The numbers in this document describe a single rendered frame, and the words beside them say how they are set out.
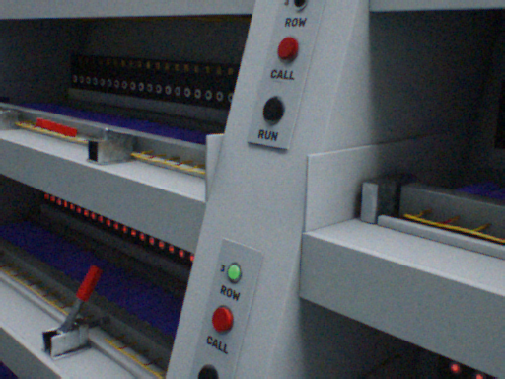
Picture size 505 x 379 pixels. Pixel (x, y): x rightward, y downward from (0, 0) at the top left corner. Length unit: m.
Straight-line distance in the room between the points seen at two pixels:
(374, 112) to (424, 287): 0.14
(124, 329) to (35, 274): 0.20
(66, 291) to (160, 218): 0.25
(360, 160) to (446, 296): 0.12
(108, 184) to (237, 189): 0.17
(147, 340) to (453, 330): 0.34
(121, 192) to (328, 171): 0.22
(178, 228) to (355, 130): 0.17
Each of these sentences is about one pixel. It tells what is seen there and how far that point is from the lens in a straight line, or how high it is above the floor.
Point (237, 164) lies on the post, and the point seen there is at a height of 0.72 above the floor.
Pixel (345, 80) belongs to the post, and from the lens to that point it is 0.40.
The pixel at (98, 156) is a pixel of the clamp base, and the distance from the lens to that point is 0.60.
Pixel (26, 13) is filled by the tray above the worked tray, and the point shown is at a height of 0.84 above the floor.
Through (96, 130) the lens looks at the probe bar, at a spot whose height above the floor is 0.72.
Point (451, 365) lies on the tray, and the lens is 0.53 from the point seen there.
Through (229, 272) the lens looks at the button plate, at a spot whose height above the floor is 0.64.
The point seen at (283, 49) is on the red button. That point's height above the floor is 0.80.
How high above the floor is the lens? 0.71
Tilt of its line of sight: 1 degrees down
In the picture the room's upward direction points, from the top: 14 degrees clockwise
